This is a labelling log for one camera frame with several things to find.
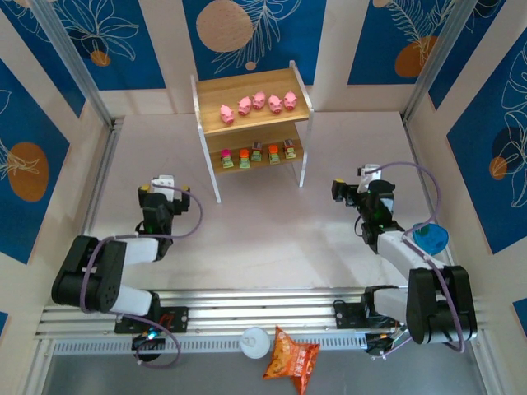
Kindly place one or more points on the aluminium rail base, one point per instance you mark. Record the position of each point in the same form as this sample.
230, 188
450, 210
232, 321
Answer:
267, 306

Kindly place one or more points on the pink plastic pig toy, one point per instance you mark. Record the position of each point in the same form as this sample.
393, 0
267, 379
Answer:
274, 104
244, 106
259, 100
290, 100
226, 114

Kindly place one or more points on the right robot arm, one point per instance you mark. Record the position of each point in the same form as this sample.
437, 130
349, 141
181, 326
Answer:
395, 251

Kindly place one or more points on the blue lid plastic container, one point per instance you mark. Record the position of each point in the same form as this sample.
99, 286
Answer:
432, 243

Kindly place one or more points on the aluminium side rail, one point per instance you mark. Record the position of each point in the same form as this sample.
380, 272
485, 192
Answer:
421, 164
100, 181

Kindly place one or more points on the aluminium frame post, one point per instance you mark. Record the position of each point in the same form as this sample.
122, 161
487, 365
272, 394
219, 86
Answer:
443, 57
74, 57

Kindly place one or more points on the orange snack bag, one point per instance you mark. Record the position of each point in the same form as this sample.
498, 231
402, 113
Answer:
288, 362

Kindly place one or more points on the two-tier wooden shelf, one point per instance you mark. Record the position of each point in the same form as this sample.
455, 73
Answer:
247, 123

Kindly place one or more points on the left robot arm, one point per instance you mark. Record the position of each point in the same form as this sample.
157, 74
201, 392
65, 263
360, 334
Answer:
94, 275

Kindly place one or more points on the white round lid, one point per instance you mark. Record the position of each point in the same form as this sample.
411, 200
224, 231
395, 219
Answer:
255, 342

